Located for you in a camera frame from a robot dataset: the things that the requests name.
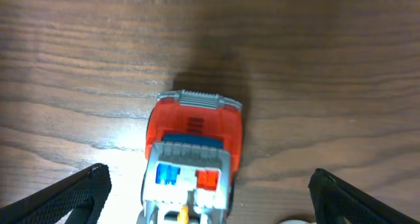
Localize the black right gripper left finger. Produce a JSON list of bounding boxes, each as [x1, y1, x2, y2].
[[1, 163, 112, 224]]

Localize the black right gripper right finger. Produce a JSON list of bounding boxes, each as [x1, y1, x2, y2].
[[308, 168, 419, 224]]

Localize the red grey toy truck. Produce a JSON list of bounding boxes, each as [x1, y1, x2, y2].
[[137, 90, 243, 224]]

